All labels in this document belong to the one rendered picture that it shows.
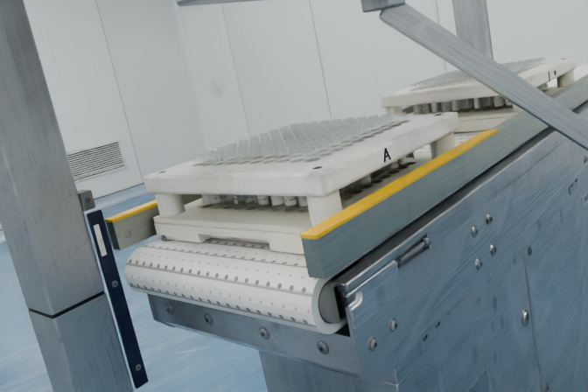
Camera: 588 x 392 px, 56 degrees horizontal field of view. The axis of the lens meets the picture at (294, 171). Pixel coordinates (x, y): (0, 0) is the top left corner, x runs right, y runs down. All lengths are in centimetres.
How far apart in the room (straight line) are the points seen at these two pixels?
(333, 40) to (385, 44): 52
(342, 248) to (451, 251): 18
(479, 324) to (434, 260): 24
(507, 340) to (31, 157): 65
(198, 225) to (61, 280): 14
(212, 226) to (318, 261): 17
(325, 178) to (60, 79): 531
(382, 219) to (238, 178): 13
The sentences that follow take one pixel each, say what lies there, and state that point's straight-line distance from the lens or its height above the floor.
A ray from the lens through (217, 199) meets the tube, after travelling 59.
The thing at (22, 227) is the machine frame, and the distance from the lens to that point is 59.
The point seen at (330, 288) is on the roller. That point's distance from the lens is 43.
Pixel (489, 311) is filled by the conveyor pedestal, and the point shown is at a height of 65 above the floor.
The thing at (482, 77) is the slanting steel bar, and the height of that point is 97.
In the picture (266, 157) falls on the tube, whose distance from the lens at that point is 51.
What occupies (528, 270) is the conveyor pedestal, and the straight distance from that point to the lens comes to 93.
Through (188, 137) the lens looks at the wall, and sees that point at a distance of 625.
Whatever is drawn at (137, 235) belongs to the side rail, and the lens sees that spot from 62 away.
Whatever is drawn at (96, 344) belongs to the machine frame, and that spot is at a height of 78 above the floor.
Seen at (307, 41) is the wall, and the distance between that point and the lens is 495.
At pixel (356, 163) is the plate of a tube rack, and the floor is 92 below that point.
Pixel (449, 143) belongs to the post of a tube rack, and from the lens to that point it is 62.
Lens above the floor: 102
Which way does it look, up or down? 11 degrees down
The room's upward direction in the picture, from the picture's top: 11 degrees counter-clockwise
